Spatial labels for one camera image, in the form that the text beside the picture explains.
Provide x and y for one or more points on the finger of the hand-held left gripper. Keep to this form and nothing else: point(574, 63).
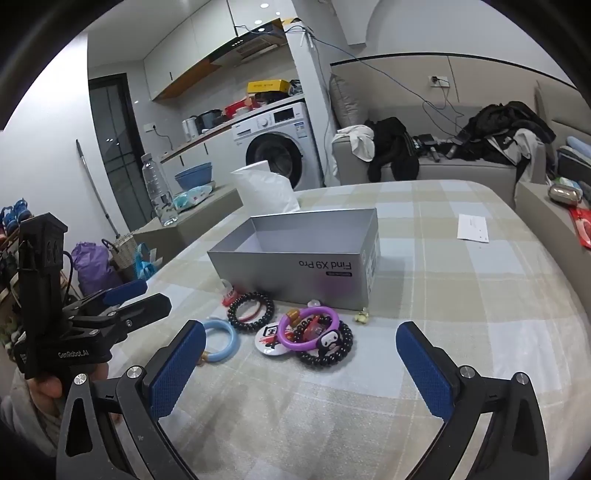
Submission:
point(147, 307)
point(127, 290)

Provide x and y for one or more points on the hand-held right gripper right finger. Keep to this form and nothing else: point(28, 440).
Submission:
point(425, 374)

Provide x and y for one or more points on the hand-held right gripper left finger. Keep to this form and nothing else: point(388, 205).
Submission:
point(178, 369)

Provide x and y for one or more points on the small pale figurine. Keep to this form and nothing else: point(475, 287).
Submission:
point(362, 315)

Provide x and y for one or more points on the white printed round badge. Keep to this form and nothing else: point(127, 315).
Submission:
point(268, 339)

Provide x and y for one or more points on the grey cardboard box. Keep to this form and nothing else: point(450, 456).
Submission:
point(286, 272)

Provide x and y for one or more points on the person's left forearm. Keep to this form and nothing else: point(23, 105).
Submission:
point(23, 420)

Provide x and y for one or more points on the person's left hand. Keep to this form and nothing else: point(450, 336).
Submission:
point(46, 388)

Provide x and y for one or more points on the blue plastic bag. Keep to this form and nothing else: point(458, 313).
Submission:
point(145, 265)

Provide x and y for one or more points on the wicker basket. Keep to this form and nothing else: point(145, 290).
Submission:
point(122, 251)

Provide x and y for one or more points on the purple plastic bag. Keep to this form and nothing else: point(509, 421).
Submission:
point(94, 267)

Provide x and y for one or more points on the grey side bench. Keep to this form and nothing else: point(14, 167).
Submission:
point(184, 230)

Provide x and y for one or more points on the plaid tablecloth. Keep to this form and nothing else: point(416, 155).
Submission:
point(461, 286)

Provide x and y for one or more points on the clear water bottle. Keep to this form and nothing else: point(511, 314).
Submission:
point(159, 194)

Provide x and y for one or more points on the grey mop stick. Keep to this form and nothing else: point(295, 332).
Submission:
point(94, 184)

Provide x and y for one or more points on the wet wipes packet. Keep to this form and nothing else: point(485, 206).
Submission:
point(194, 197)

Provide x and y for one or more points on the blue shoes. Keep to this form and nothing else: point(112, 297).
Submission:
point(14, 214)

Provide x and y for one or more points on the blue plastic basin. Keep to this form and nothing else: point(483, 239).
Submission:
point(194, 175)

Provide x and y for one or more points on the dark glass door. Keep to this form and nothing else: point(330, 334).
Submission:
point(117, 147)

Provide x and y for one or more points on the white paper card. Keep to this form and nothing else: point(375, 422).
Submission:
point(473, 228)

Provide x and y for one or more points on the kitchen counter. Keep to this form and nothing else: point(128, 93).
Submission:
point(203, 147)

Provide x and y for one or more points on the white paper bag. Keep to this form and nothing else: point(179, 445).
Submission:
point(263, 189)

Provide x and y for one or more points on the white kettle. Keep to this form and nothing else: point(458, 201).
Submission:
point(190, 130)

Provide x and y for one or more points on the grey bench with clutter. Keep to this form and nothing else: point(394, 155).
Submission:
point(549, 230)

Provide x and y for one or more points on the dark rice cooker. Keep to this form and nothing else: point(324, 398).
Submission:
point(210, 120)

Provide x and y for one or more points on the white washing machine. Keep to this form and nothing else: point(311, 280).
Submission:
point(277, 147)

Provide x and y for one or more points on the grey sofa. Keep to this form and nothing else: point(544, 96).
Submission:
point(461, 170)

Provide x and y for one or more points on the red box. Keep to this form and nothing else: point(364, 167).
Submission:
point(236, 108)

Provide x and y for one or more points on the red packets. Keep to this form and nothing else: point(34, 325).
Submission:
point(582, 226)

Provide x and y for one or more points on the beige glasses case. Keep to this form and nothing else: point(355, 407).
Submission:
point(564, 193)

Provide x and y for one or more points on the black jacket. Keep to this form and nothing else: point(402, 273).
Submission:
point(392, 147)

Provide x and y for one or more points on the white garment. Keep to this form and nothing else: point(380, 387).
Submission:
point(358, 141)

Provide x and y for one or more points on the yellow box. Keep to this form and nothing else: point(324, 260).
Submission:
point(268, 86)

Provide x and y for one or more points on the pile of dark clothes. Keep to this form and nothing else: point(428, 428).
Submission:
point(503, 129)

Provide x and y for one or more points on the range hood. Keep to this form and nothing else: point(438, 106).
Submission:
point(249, 46)

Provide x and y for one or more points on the light blue folded cloth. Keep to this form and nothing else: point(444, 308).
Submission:
point(579, 145)

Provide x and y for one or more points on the grey cushion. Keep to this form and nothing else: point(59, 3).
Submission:
point(346, 101)

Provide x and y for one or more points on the white wall cabinets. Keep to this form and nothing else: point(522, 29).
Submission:
point(184, 50)

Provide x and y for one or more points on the white wall socket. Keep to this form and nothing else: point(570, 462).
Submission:
point(438, 81)

